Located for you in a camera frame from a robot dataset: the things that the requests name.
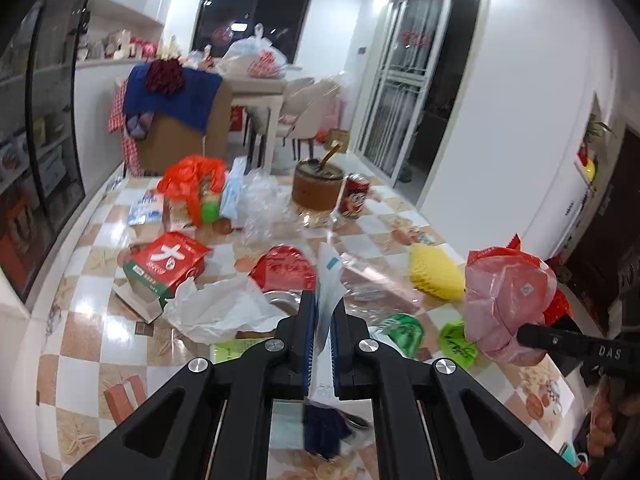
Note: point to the clear plastic packaging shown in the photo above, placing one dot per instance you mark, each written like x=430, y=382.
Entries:
x=264, y=207

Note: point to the cardboard box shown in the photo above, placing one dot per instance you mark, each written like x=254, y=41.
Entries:
x=169, y=140

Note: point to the white plastic shopping bag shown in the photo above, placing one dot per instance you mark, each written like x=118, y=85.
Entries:
x=253, y=56

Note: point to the red green carton box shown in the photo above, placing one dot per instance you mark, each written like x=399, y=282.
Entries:
x=153, y=272

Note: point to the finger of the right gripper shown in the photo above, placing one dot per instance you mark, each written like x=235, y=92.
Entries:
x=560, y=342

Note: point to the pink Lazy Fun box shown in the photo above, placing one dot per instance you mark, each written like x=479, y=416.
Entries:
x=367, y=286

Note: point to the red round foil lid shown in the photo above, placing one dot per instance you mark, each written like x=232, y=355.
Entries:
x=284, y=269

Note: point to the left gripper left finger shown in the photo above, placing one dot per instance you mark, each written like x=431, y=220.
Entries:
x=211, y=421

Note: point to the pink plastic stool stack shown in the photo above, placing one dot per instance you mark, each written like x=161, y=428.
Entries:
x=333, y=117

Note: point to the blue cloth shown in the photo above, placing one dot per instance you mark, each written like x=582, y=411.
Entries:
x=169, y=89

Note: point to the orange plastic bag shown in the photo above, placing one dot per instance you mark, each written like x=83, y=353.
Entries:
x=183, y=180

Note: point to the brown sleeved glass cup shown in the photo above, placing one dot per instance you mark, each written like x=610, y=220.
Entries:
x=317, y=185

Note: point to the white side table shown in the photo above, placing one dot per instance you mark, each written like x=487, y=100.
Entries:
x=264, y=93

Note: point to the glass display cabinet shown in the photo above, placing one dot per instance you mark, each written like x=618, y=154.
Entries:
x=41, y=182

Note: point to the dark entrance door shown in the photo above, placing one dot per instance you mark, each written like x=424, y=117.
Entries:
x=593, y=265

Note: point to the crushed green can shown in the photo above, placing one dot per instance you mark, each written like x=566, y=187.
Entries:
x=404, y=331

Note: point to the blue teal torn packet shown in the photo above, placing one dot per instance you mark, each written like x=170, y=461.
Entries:
x=332, y=427

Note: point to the pink plastic bag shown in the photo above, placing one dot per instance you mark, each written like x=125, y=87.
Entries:
x=505, y=288

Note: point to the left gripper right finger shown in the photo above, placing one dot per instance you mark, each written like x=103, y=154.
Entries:
x=434, y=420

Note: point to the white paper bag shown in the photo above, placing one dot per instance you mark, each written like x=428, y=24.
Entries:
x=218, y=311

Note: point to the red cartoon drink can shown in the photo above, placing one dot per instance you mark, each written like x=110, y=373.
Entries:
x=355, y=192

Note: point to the sliding glass door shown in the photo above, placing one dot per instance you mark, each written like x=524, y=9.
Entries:
x=404, y=58

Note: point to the dark window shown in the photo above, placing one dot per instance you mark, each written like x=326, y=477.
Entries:
x=221, y=22

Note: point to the green white drink bottle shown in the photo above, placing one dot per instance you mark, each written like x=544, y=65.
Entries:
x=232, y=349

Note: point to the yellow foam fruit net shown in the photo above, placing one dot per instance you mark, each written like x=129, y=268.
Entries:
x=433, y=272

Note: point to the green plastic wrapper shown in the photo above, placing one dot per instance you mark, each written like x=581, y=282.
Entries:
x=454, y=346

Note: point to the beige dining chair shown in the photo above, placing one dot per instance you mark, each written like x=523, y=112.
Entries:
x=304, y=112

